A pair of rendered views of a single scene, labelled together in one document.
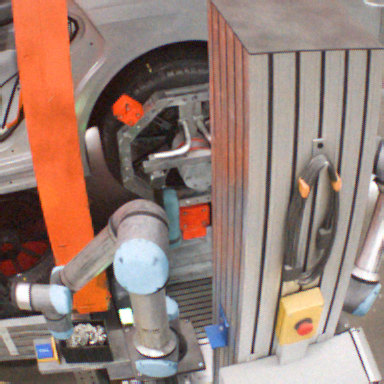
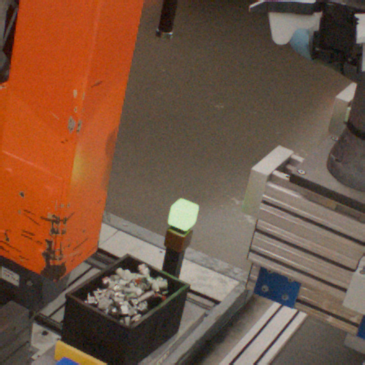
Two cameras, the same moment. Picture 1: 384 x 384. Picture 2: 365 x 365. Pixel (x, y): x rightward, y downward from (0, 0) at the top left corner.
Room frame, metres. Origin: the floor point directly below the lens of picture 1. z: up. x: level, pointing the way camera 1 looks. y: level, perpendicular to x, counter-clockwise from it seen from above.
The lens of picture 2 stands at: (0.57, 1.60, 1.55)
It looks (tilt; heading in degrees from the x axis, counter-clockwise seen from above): 28 degrees down; 304
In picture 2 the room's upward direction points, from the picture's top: 12 degrees clockwise
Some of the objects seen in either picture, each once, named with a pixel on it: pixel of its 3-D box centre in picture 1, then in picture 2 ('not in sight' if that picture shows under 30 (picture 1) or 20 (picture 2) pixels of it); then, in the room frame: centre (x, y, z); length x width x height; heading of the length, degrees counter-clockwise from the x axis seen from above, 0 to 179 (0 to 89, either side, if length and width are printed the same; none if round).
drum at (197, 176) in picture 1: (194, 158); not in sight; (2.04, -0.01, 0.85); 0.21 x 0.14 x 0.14; 13
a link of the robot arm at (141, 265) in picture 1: (150, 310); not in sight; (1.04, 0.11, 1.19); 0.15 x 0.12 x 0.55; 177
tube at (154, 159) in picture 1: (168, 132); not in sight; (1.97, 0.07, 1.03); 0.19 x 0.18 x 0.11; 13
